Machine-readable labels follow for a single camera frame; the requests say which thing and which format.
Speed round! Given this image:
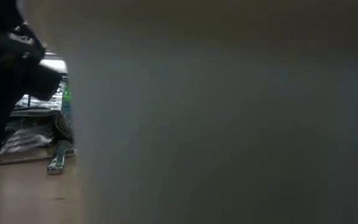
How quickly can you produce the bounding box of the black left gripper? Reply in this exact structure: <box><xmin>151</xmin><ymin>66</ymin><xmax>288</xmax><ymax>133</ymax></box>
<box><xmin>0</xmin><ymin>24</ymin><xmax>64</xmax><ymax>154</ymax></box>

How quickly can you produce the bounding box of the white plastic cutlery tray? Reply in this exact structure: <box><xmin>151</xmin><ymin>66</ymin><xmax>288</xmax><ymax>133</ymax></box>
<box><xmin>17</xmin><ymin>0</ymin><xmax>358</xmax><ymax>224</ymax></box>

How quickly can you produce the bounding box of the green glass water bottle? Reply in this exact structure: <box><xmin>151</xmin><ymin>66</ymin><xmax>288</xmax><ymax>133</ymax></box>
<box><xmin>60</xmin><ymin>83</ymin><xmax>73</xmax><ymax>124</ymax></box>

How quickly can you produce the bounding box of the silver table knife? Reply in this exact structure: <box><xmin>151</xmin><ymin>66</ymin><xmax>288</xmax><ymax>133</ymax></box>
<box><xmin>0</xmin><ymin>154</ymin><xmax>54</xmax><ymax>169</ymax></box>
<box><xmin>46</xmin><ymin>139</ymin><xmax>78</xmax><ymax>175</ymax></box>

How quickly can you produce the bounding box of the grey checked cloth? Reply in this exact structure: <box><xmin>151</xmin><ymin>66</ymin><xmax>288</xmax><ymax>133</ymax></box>
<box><xmin>0</xmin><ymin>106</ymin><xmax>74</xmax><ymax>156</ymax></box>

